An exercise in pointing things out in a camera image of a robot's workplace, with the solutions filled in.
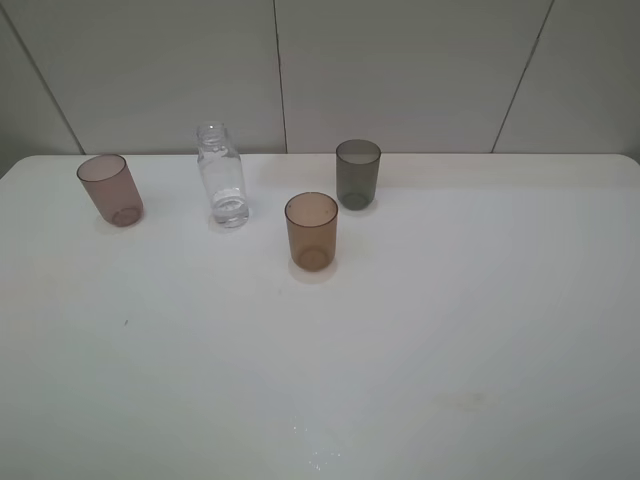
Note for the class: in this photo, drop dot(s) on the pink translucent plastic cup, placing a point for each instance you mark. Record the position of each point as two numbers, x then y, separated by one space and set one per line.
110 185

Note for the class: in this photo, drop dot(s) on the amber translucent plastic cup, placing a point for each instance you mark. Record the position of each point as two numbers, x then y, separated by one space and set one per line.
311 219

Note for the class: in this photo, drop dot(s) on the clear plastic water bottle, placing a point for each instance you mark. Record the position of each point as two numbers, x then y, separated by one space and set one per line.
221 172

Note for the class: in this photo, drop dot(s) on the grey translucent plastic cup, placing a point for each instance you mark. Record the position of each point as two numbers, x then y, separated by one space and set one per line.
357 167

